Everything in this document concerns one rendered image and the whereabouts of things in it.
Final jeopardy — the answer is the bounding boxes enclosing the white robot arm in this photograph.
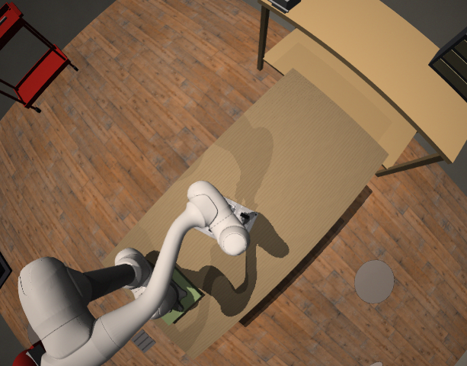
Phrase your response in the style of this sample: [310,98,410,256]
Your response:
[18,181,250,366]

